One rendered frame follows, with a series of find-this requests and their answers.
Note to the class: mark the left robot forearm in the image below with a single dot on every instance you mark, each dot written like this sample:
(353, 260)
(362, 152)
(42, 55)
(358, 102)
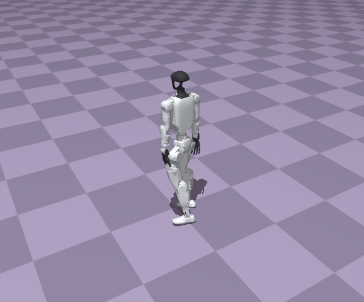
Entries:
(164, 139)

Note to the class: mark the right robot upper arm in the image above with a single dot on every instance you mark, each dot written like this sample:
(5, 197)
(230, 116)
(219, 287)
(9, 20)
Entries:
(197, 106)

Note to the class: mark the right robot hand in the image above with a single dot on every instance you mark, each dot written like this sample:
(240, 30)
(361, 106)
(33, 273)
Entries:
(197, 146)

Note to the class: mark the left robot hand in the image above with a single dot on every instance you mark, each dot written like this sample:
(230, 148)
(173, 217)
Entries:
(165, 157)

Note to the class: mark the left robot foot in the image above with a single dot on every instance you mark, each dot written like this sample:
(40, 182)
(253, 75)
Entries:
(182, 219)

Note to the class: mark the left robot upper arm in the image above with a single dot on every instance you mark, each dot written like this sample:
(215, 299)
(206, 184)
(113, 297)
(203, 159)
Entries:
(166, 107)

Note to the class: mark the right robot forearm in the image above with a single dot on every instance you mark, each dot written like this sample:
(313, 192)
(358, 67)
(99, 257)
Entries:
(195, 128)

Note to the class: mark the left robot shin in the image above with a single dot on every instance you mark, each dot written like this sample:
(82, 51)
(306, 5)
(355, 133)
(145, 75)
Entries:
(183, 199)

